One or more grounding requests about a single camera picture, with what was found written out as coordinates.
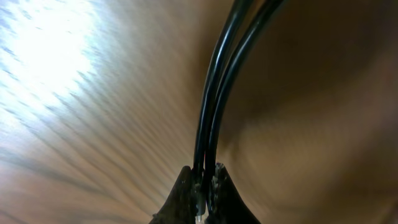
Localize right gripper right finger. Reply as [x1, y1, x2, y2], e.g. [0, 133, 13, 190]
[205, 162, 260, 224]

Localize black usb cable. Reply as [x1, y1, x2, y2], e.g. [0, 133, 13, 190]
[192, 0, 285, 215]

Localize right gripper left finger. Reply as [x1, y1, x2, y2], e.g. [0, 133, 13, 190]
[149, 166, 197, 224]

